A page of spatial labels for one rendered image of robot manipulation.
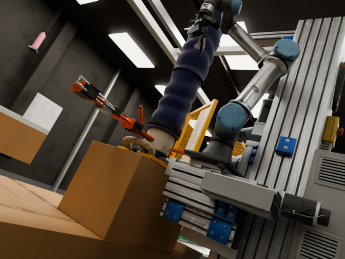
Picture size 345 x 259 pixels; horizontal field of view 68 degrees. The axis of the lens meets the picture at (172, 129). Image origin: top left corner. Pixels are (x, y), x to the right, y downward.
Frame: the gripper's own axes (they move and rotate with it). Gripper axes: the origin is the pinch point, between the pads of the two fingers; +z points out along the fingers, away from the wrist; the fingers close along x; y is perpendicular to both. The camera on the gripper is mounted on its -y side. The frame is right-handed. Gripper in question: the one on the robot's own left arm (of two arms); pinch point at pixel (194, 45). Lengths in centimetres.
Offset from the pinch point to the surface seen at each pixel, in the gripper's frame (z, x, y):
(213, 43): -35, -38, 18
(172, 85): 5.1, -28.9, 28.6
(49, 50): -141, -150, 533
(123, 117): 43, -4, 27
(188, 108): 14.3, -40.1, 18.5
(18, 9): -178, -62, 556
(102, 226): 94, -8, 12
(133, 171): 66, -8, 10
